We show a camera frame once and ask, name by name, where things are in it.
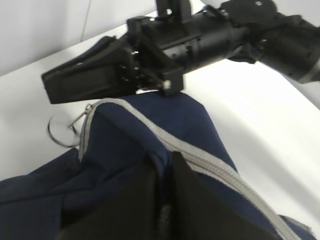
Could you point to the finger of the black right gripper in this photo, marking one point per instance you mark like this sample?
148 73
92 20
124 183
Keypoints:
91 78

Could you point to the navy and white lunch bag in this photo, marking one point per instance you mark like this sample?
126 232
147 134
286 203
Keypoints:
118 135

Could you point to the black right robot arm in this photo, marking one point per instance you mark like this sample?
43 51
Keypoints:
287 44

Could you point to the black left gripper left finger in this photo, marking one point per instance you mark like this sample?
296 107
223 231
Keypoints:
131 214

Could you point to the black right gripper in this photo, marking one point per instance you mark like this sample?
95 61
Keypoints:
156 53

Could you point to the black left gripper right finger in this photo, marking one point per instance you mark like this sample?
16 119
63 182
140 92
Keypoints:
199 215

